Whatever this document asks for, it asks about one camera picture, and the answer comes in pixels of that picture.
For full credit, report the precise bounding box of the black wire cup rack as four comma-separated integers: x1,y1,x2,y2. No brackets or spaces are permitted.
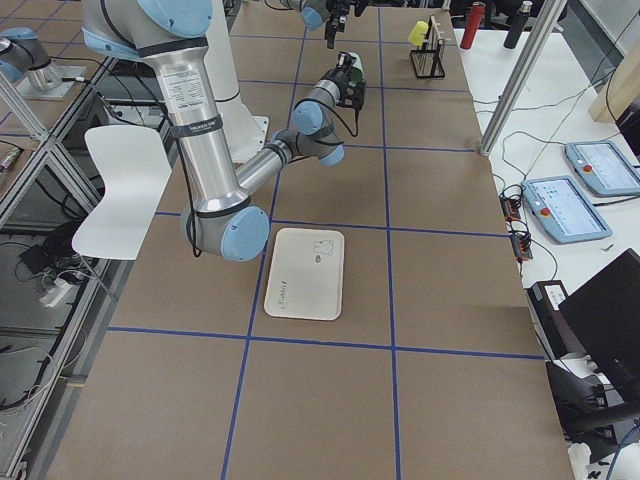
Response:
410,15,446,79

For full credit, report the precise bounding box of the black braided right cable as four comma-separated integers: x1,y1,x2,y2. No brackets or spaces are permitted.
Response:
294,99,364,161

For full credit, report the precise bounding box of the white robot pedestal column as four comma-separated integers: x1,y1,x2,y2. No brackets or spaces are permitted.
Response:
204,0,240,105

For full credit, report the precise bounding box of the white metal base plate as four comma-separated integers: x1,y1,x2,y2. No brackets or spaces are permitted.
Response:
224,114,269,164

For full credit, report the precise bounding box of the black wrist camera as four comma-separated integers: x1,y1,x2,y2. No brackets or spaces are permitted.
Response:
343,81,367,111

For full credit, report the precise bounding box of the black laptop screen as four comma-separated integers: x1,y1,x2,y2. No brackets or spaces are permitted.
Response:
559,248,639,401

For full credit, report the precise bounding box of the far blue teach pendant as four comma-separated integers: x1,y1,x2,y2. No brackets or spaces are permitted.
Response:
565,140,639,197

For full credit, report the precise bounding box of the black bottle on desk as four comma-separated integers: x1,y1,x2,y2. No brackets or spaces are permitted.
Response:
503,0,533,49

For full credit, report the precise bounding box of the blue teach pendant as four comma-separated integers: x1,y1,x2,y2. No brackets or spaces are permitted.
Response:
565,140,639,197
521,176,613,244

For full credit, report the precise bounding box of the black device on desk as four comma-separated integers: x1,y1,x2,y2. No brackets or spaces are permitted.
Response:
525,280,584,359

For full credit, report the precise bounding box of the orange black connector strip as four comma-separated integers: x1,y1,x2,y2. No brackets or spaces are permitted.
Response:
499,194,533,264

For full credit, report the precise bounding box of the cream rabbit print tray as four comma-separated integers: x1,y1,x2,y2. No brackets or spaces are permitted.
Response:
264,228,345,321

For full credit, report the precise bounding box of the green plastic cup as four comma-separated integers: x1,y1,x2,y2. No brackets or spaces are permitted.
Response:
347,52,366,86

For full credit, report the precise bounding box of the white plastic chair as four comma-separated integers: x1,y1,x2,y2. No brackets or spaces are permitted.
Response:
72,125,172,260

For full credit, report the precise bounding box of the red cylinder bottle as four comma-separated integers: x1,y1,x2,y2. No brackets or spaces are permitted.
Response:
459,1,486,50

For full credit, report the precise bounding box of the near blue teach pendant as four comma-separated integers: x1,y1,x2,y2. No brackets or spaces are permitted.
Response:
521,176,613,244

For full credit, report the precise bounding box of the white power strip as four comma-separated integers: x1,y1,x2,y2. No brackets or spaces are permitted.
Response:
39,278,73,308

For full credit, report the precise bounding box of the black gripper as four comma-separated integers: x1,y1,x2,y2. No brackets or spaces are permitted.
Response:
324,0,365,49
322,51,356,108

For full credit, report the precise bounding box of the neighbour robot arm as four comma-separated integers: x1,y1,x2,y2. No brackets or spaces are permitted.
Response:
1,27,86,100

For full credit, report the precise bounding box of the yellow plastic cup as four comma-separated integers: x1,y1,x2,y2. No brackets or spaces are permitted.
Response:
408,20,430,47

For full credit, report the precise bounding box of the grey aluminium post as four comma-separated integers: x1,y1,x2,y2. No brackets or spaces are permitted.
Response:
479,0,567,157

